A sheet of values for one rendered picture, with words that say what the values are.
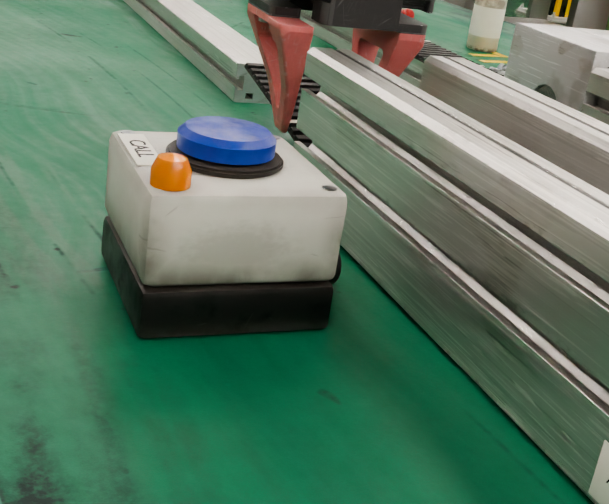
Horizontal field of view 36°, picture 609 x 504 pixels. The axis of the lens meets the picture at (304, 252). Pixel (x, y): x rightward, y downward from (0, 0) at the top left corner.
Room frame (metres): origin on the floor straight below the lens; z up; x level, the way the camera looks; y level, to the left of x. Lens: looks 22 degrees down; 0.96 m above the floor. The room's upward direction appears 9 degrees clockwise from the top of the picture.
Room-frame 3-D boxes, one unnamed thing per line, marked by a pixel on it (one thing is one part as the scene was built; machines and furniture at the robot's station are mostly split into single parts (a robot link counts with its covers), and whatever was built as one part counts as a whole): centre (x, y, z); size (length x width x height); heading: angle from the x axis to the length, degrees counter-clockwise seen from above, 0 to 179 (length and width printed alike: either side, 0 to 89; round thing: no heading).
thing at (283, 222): (0.37, 0.03, 0.81); 0.10 x 0.08 x 0.06; 115
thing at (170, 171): (0.33, 0.05, 0.85); 0.02 x 0.02 x 0.01
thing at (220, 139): (0.37, 0.04, 0.84); 0.04 x 0.04 x 0.02
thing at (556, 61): (0.64, -0.17, 0.83); 0.12 x 0.09 x 0.10; 115
